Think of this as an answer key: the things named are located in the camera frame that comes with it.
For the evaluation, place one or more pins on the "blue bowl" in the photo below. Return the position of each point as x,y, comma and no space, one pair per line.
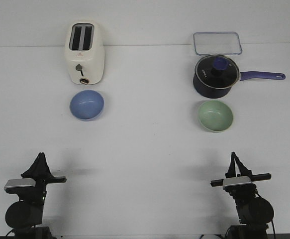
87,105

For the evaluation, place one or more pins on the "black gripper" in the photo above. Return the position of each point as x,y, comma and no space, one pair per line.
240,186
39,180

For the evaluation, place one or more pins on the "cream two-slot toaster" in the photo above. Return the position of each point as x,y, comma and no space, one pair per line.
84,52

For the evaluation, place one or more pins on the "dark blue saucepan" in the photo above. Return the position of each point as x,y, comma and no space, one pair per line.
215,93

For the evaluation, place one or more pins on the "clear rectangular container lid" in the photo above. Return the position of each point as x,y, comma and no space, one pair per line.
225,43

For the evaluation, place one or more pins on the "glass pot lid blue knob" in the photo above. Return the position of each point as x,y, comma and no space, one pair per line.
217,71

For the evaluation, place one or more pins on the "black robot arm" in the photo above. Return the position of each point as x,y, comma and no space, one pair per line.
25,216
254,212

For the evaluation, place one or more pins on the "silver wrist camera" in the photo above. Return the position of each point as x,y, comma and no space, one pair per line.
230,183
13,186

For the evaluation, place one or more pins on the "green bowl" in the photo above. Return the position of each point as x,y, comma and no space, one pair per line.
215,116

